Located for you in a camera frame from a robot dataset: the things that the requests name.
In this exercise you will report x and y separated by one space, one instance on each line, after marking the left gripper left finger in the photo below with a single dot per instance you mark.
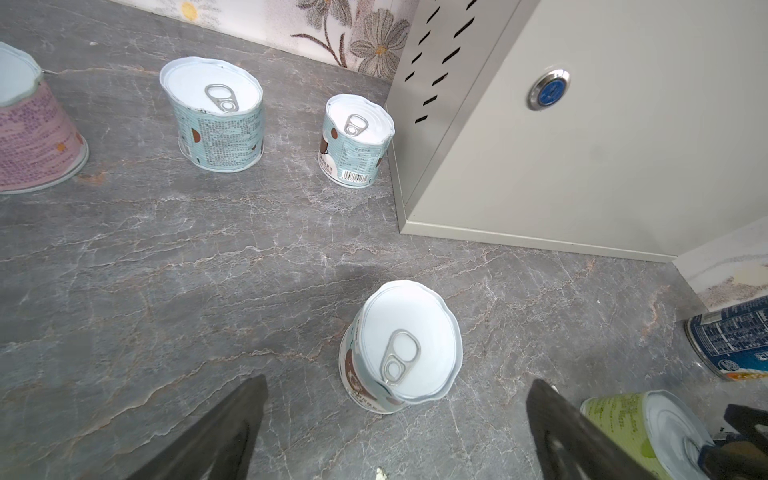
220 445

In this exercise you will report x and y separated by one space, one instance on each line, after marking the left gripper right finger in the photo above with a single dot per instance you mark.
569 446

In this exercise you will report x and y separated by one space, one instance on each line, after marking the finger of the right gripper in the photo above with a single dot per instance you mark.
743 456

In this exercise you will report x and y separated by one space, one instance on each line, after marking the green label can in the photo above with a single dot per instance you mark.
655 428

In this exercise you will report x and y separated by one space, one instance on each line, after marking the teal can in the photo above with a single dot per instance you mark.
403 348
219 111
355 138

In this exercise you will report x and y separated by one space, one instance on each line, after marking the blue label can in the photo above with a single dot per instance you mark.
732 342

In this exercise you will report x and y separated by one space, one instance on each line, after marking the grey metal cabinet box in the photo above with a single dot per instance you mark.
631 129

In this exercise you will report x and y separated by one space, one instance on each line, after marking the pink label can back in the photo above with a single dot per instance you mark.
40 145

